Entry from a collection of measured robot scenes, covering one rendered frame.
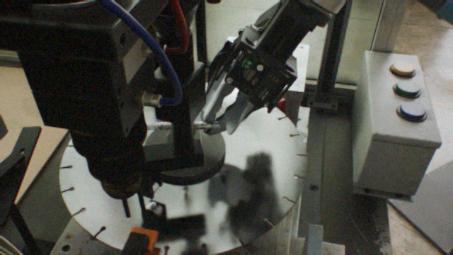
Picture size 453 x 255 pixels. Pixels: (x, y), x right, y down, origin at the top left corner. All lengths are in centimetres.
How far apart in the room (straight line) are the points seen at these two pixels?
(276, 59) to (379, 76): 45
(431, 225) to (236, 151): 134
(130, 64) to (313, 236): 24
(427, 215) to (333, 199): 108
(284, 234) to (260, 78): 24
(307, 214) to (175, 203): 31
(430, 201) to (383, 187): 111
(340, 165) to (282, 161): 32
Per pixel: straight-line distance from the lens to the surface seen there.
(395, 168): 76
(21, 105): 107
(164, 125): 52
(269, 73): 42
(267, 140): 57
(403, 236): 175
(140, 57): 28
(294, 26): 41
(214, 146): 54
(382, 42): 93
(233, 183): 51
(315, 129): 90
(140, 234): 43
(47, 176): 86
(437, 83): 268
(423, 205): 186
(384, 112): 75
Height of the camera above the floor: 133
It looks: 41 degrees down
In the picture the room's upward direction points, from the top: straight up
